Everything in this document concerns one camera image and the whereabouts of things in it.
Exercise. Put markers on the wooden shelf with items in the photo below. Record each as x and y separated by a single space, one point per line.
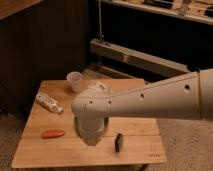
192 10

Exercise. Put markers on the white tube bottle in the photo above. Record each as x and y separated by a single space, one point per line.
49 103

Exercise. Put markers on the wooden bench beam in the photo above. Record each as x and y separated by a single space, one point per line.
137 59

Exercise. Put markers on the black eraser block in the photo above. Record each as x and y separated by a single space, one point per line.
118 142

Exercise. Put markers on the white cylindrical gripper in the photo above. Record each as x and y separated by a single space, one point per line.
90 130

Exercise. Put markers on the metal vertical pole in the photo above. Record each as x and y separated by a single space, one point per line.
100 21

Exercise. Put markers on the white sponge block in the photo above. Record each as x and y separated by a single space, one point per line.
103 86

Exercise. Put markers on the dark wooden cabinet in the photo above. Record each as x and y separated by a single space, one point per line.
43 42

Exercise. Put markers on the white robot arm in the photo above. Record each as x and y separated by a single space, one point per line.
189 96

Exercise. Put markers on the clear plastic cup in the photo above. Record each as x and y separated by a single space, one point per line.
74 79

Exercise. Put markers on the wooden folding table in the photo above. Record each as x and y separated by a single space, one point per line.
141 138

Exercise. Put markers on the green ceramic bowl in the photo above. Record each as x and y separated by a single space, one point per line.
106 122

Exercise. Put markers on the orange carrot toy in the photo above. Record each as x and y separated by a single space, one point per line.
52 134

